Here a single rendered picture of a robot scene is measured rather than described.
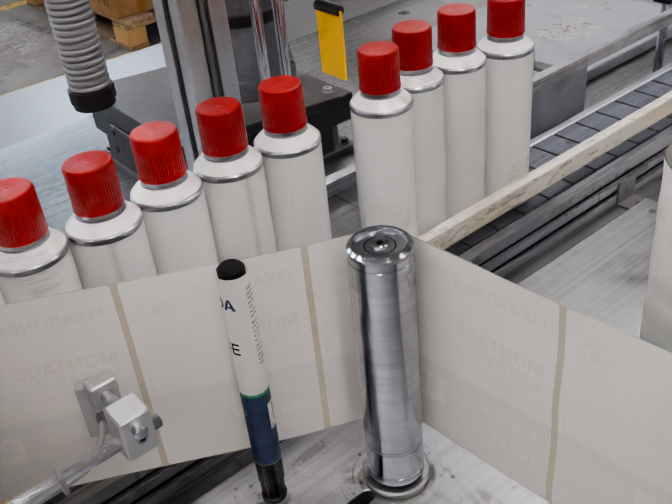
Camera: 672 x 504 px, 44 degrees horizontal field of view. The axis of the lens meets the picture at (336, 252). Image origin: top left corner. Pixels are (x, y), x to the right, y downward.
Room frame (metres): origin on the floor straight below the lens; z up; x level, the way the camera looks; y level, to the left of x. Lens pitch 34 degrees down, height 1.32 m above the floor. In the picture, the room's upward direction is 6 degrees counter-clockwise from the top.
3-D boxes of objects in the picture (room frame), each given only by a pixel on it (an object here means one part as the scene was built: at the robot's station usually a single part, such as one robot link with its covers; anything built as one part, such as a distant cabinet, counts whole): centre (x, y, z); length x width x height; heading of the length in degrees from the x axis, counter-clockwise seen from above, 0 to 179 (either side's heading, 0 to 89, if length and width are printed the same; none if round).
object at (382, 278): (0.39, -0.02, 0.97); 0.05 x 0.05 x 0.19
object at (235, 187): (0.56, 0.07, 0.98); 0.05 x 0.05 x 0.20
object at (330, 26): (0.63, -0.01, 1.09); 0.03 x 0.01 x 0.06; 37
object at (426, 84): (0.67, -0.08, 0.98); 0.05 x 0.05 x 0.20
